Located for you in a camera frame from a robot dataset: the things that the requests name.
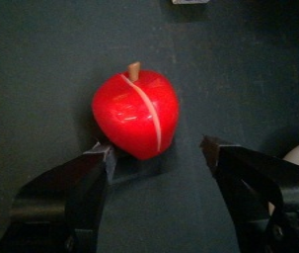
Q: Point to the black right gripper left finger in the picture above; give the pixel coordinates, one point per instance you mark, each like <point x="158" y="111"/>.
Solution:
<point x="59" y="204"/>

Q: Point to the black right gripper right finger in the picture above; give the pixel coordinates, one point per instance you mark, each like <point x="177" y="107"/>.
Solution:
<point x="261" y="197"/>

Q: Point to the red toy apple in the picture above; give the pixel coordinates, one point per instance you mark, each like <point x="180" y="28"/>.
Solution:
<point x="135" y="112"/>

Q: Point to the small grey white object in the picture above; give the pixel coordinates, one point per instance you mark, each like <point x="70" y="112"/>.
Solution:
<point x="190" y="1"/>

